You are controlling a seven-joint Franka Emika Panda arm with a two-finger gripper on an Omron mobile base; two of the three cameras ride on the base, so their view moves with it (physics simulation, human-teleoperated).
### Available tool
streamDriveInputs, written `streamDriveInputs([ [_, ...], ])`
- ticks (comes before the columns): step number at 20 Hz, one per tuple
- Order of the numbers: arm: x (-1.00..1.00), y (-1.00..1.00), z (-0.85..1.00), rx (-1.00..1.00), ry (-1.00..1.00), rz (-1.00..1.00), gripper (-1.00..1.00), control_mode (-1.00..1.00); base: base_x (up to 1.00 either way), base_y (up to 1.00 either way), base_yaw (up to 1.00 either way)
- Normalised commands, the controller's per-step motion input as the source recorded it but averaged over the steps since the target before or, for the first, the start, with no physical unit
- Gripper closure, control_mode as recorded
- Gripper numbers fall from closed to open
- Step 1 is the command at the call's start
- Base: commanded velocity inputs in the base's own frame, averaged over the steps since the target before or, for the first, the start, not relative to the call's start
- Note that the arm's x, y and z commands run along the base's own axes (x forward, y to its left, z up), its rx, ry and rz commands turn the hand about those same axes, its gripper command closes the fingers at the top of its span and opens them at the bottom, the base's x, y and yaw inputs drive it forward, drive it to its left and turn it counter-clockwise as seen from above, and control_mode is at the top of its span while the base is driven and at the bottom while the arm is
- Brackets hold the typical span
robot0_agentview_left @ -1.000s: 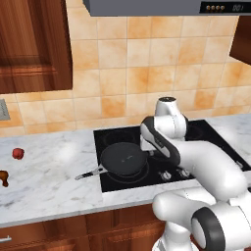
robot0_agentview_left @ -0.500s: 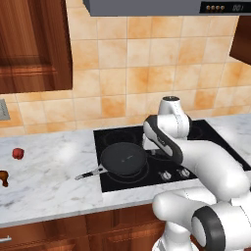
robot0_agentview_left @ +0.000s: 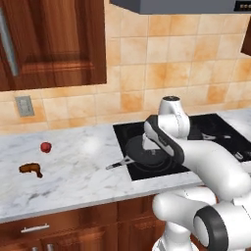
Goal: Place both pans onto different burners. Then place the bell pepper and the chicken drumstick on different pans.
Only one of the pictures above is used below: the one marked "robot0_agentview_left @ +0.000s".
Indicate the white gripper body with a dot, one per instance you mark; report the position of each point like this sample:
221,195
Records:
149,144

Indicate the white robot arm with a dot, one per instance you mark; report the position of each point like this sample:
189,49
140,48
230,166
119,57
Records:
212,163

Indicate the red bell pepper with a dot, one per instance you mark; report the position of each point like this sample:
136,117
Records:
46,147

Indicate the brown chicken drumstick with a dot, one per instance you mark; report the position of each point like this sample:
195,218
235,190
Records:
29,168

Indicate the black frying pan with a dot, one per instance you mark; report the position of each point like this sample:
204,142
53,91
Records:
143,157

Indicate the black hob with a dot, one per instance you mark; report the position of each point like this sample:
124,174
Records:
130,130

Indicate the brown wooden drawer front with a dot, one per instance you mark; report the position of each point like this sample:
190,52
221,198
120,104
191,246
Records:
81,219
135,207

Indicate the brown wooden base cupboard door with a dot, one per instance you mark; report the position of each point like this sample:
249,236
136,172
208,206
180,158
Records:
19,246
140,235
85,238

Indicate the grey extractor hood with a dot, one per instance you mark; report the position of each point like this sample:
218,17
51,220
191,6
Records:
183,6

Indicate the grey wall socket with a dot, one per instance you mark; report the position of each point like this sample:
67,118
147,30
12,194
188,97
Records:
25,106

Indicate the brown wooden wall cupboard door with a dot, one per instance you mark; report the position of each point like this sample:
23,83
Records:
59,39

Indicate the brown wooden wall cupboard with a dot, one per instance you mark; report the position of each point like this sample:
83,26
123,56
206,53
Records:
247,42

